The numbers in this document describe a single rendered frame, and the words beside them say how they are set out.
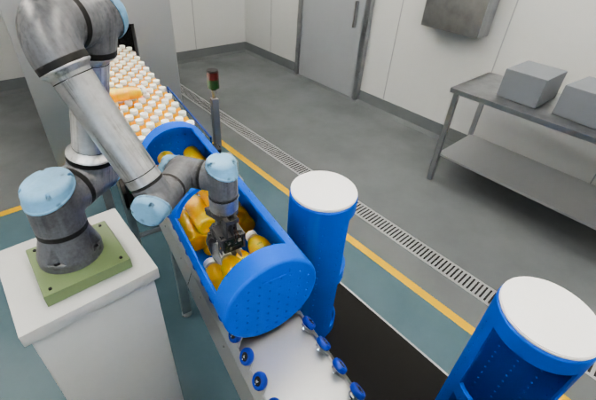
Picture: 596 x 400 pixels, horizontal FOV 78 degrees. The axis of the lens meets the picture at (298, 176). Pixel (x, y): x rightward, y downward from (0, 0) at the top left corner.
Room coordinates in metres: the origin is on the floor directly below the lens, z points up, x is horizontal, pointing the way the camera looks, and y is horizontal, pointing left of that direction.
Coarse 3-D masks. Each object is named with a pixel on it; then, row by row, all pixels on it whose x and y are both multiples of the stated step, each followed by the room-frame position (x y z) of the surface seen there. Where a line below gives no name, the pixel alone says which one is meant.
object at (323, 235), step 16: (288, 208) 1.20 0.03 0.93; (304, 208) 1.11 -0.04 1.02; (352, 208) 1.14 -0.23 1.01; (288, 224) 1.18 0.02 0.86; (304, 224) 1.10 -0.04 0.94; (320, 224) 1.08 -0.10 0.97; (336, 224) 1.09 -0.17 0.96; (304, 240) 1.10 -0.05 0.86; (320, 240) 1.08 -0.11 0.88; (336, 240) 1.10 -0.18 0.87; (320, 256) 1.08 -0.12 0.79; (336, 256) 1.10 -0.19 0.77; (320, 272) 1.08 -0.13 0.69; (336, 272) 1.12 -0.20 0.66; (320, 288) 1.08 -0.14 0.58; (336, 288) 1.13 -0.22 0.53; (304, 304) 1.09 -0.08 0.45; (320, 304) 1.09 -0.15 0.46; (320, 320) 1.09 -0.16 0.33
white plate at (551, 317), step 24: (504, 288) 0.77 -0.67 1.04; (528, 288) 0.78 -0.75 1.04; (552, 288) 0.79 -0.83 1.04; (504, 312) 0.69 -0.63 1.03; (528, 312) 0.69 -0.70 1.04; (552, 312) 0.70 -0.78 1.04; (576, 312) 0.70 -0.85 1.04; (528, 336) 0.61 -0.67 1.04; (552, 336) 0.62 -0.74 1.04; (576, 336) 0.62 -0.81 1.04; (576, 360) 0.56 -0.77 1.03
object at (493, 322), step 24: (480, 336) 0.71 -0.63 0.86; (504, 336) 0.65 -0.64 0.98; (480, 360) 0.83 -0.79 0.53; (504, 360) 0.80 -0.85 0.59; (528, 360) 0.58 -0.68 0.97; (552, 360) 0.56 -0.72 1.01; (456, 384) 0.69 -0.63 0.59; (480, 384) 0.81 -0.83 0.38; (504, 384) 0.77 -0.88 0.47; (528, 384) 0.72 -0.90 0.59; (552, 384) 0.65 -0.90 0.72
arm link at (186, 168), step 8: (168, 160) 0.75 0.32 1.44; (176, 160) 0.75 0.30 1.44; (184, 160) 0.75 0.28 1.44; (192, 160) 0.75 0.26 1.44; (200, 160) 0.76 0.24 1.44; (160, 168) 0.73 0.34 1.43; (168, 168) 0.71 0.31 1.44; (176, 168) 0.71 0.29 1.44; (184, 168) 0.72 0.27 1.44; (192, 168) 0.73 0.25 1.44; (176, 176) 0.68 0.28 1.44; (184, 176) 0.70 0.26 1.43; (192, 176) 0.71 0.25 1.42; (184, 184) 0.68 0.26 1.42; (192, 184) 0.71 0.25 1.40
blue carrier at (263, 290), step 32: (160, 128) 1.29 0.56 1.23; (192, 128) 1.34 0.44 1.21; (192, 192) 0.92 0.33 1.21; (256, 224) 0.98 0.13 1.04; (192, 256) 0.74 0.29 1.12; (256, 256) 0.65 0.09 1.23; (288, 256) 0.66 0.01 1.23; (224, 288) 0.59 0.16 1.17; (256, 288) 0.60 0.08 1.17; (288, 288) 0.65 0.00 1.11; (224, 320) 0.55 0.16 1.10; (256, 320) 0.60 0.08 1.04
